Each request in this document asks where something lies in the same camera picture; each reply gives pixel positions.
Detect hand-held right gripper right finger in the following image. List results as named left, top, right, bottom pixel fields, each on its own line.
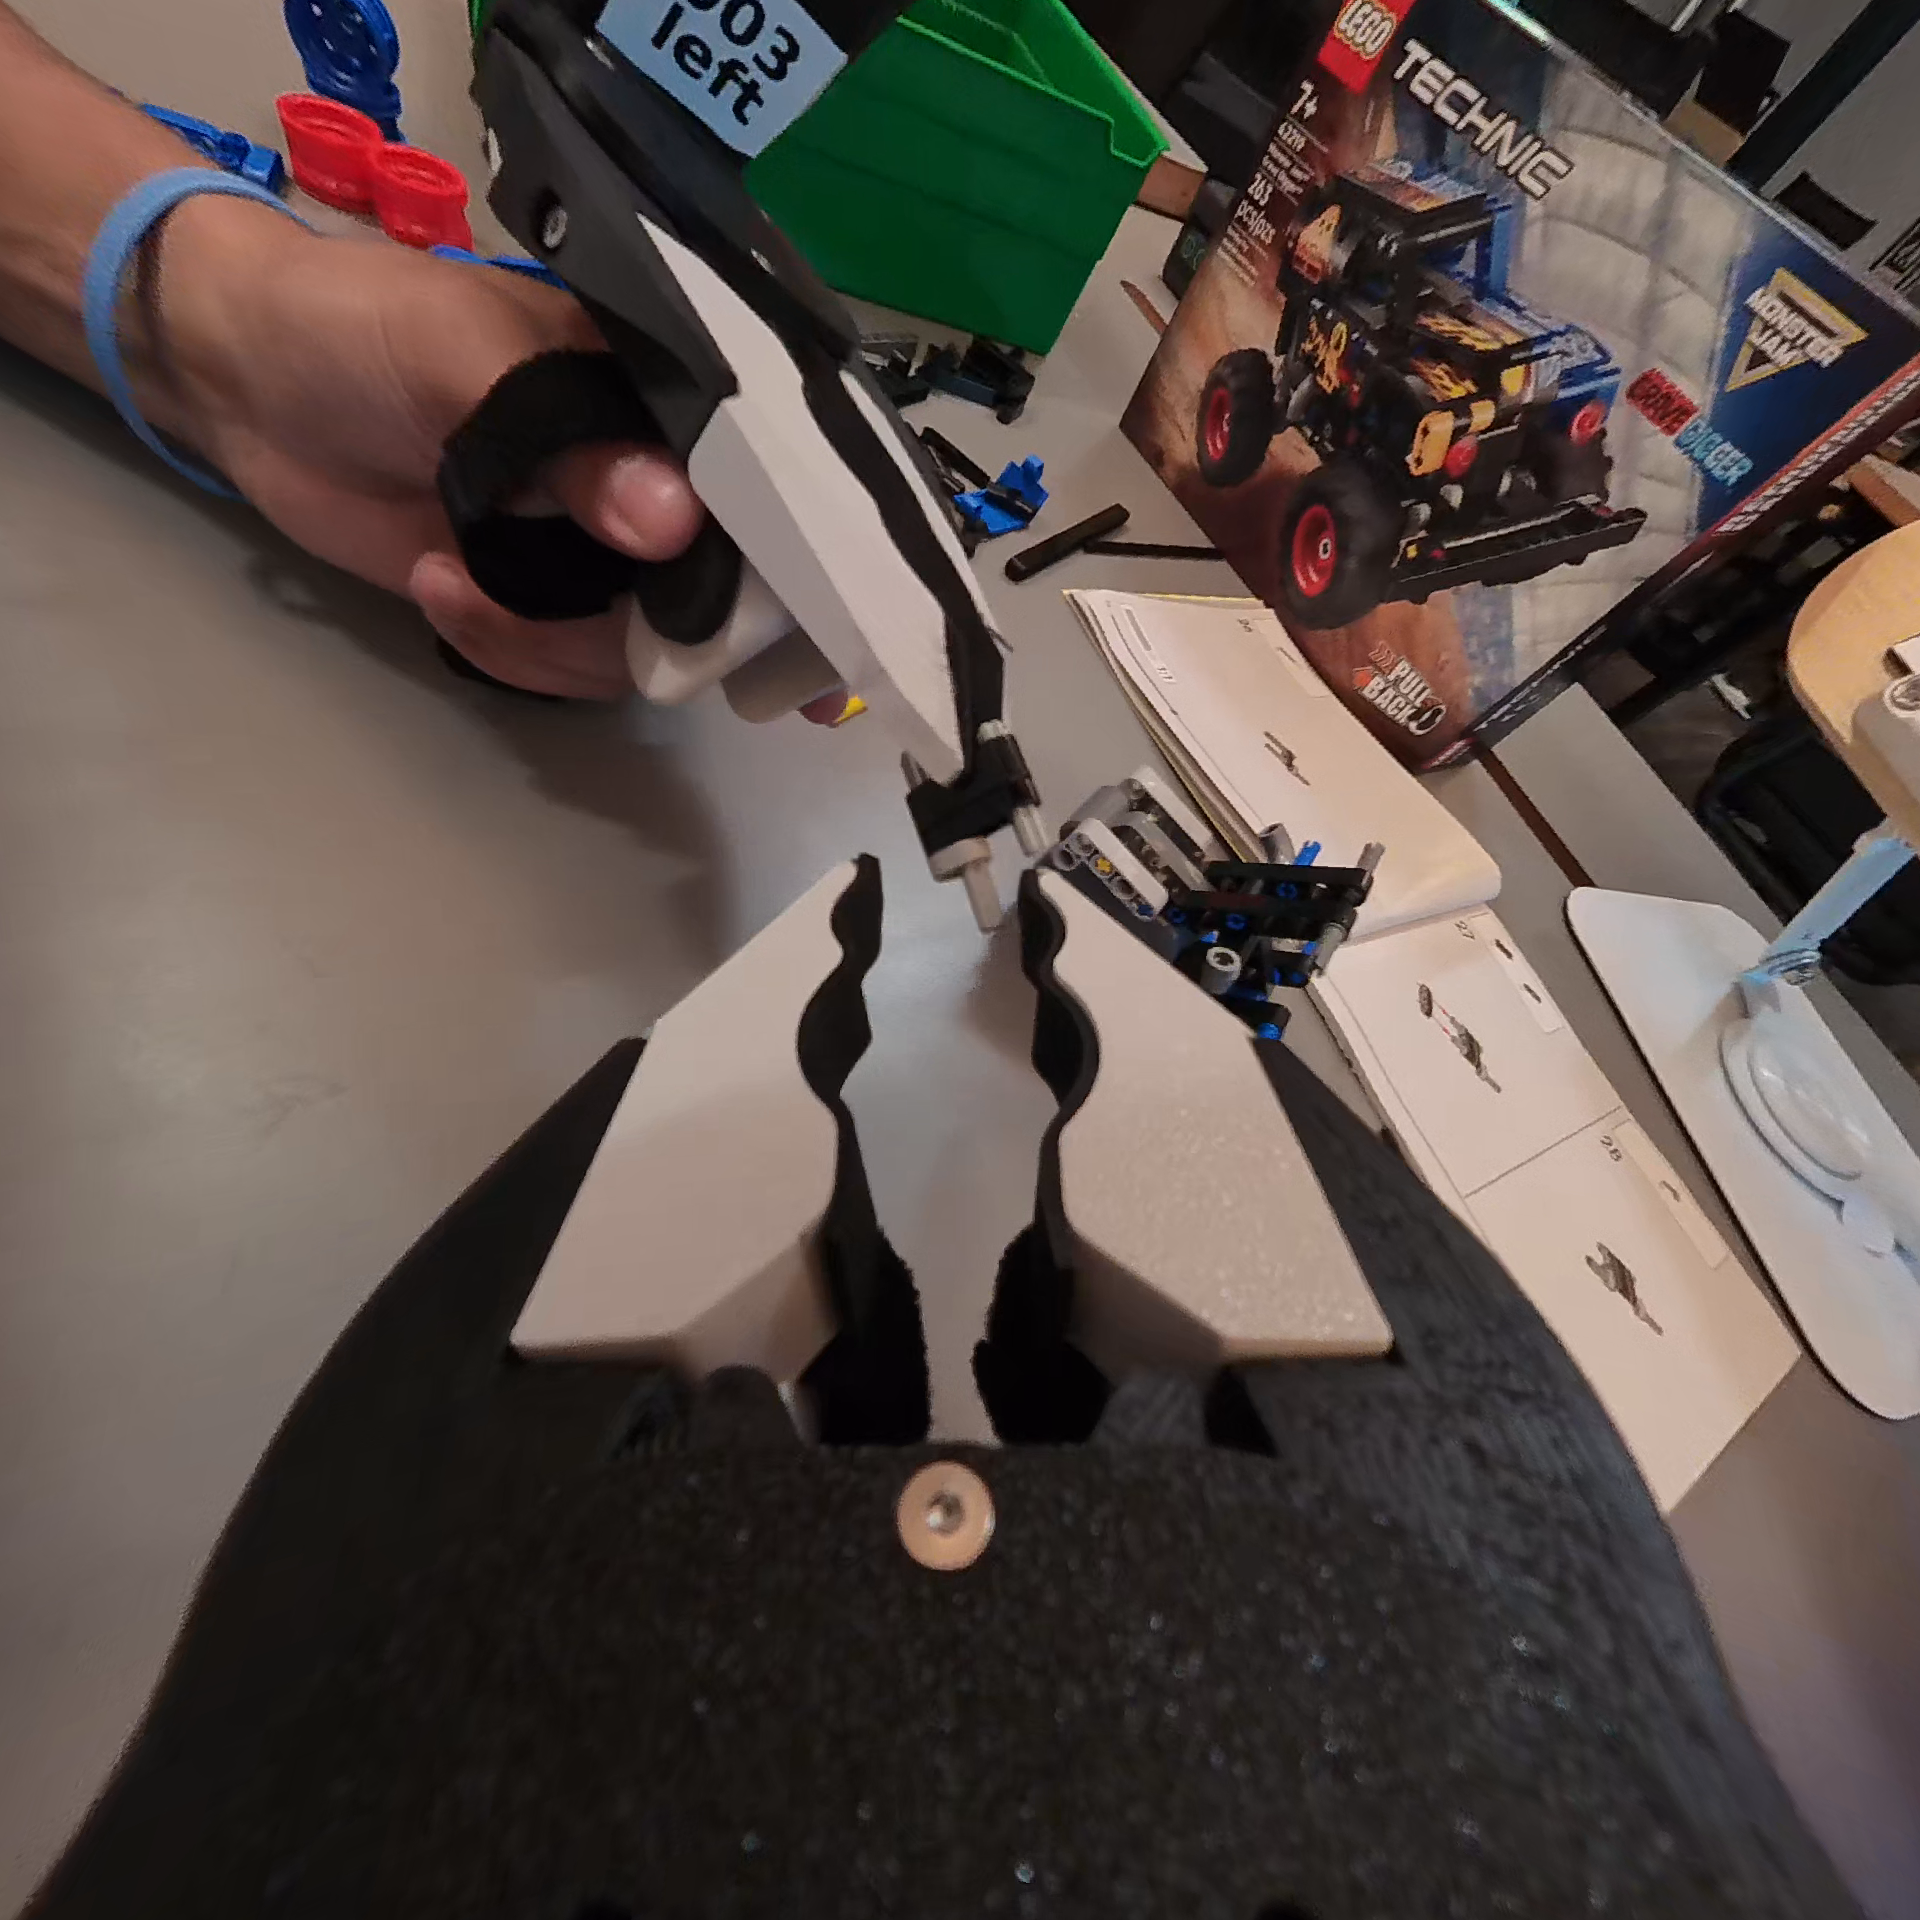
left=1018, top=869, right=1397, bottom=1402

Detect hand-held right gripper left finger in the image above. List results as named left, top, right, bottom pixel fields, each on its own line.
left=510, top=859, right=889, bottom=1423

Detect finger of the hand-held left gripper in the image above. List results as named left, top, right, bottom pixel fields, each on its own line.
left=637, top=212, right=1041, bottom=801
left=833, top=362, right=1016, bottom=668

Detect black lego connector grey axles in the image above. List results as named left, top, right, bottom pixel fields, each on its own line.
left=902, top=723, right=1050, bottom=931

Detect partly built lego truck chassis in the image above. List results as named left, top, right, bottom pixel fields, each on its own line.
left=1050, top=772, right=1387, bottom=1043

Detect pile of lego beams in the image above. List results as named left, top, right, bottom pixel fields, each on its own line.
left=850, top=321, right=1050, bottom=498

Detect long black lego bar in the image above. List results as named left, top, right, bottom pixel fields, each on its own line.
left=1004, top=505, right=1136, bottom=587

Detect red lego wheel hub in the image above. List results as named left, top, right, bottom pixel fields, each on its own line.
left=365, top=142, right=480, bottom=255
left=277, top=95, right=395, bottom=208

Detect blue lego wheel hub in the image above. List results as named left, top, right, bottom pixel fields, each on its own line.
left=280, top=0, right=407, bottom=128

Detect lego set box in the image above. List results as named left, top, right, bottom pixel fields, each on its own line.
left=1120, top=0, right=1920, bottom=776

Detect person's left hand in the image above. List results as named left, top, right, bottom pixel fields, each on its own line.
left=195, top=255, right=865, bottom=729

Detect green plastic bin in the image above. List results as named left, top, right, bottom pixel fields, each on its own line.
left=746, top=0, right=1171, bottom=358

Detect white instruction booklet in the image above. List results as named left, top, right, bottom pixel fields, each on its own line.
left=1062, top=587, right=1803, bottom=1521

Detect white document stand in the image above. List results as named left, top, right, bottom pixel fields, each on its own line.
left=1563, top=818, right=1920, bottom=1424

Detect blue wristband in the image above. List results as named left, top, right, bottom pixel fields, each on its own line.
left=82, top=164, right=317, bottom=505

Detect laminated instruction sheet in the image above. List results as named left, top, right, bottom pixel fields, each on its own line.
left=1849, top=628, right=1920, bottom=841

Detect blue lego bracket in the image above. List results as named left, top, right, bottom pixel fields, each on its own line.
left=956, top=456, right=1047, bottom=535

